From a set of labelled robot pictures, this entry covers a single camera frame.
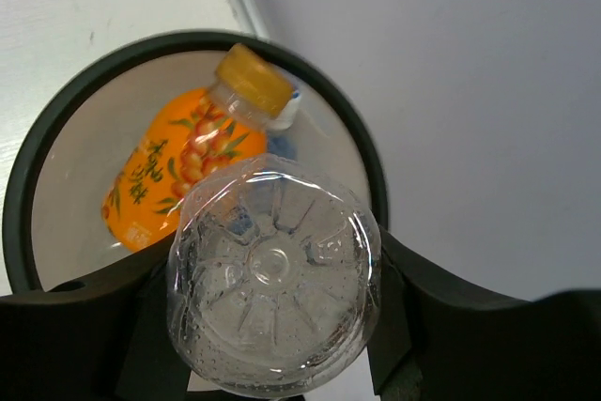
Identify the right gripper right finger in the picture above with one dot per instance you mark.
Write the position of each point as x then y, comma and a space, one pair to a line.
440, 337

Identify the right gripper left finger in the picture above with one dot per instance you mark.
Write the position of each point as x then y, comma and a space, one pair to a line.
102, 336

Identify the clear bottle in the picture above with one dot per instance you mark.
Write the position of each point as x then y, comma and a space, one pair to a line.
273, 278

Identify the orange juice bottle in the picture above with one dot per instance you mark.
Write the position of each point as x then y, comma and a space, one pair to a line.
192, 136

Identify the blue label plastic bottle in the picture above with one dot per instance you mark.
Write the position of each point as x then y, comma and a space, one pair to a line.
279, 136

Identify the white bin black rim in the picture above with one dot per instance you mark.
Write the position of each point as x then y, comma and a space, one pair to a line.
52, 231

